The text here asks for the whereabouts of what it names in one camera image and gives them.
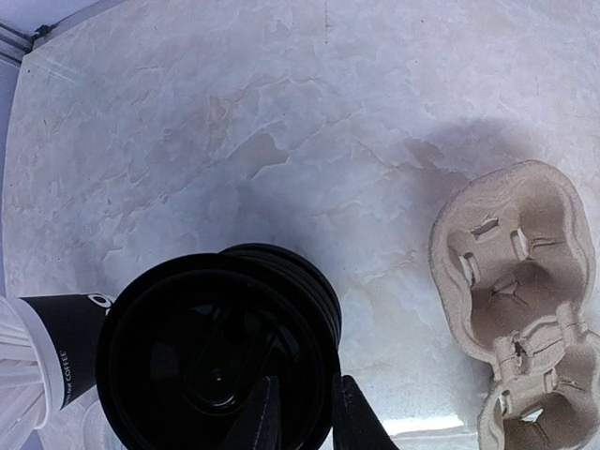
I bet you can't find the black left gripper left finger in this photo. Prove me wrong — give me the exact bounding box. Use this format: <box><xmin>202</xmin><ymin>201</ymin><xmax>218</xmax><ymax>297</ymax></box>
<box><xmin>220</xmin><ymin>376</ymin><xmax>281</xmax><ymax>450</ymax></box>

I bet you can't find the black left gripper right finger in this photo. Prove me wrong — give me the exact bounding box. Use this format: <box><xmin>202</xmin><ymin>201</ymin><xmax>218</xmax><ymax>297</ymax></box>
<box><xmin>332</xmin><ymin>375</ymin><xmax>398</xmax><ymax>450</ymax></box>

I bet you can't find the stack of black cup lids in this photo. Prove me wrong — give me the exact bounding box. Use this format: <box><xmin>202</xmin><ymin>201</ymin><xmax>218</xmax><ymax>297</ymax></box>
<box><xmin>96</xmin><ymin>243</ymin><xmax>342</xmax><ymax>449</ymax></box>

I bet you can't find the black cup holding straws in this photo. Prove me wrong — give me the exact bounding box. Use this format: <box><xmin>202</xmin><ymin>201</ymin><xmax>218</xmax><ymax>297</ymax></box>
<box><xmin>9</xmin><ymin>292</ymin><xmax>114</xmax><ymax>421</ymax></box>

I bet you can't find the brown cardboard cup carrier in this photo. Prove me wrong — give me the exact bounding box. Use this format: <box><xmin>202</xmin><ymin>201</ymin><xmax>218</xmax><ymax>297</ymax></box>
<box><xmin>428</xmin><ymin>160</ymin><xmax>599</xmax><ymax>449</ymax></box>

